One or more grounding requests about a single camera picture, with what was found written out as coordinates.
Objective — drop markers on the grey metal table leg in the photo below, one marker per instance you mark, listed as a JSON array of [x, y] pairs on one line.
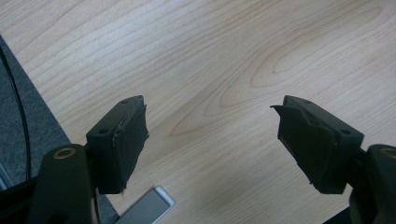
[[146, 207]]

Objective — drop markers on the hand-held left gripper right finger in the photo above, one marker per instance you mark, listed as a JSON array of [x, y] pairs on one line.
[[317, 146]]

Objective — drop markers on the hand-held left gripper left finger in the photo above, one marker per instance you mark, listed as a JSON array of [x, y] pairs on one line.
[[120, 146]]

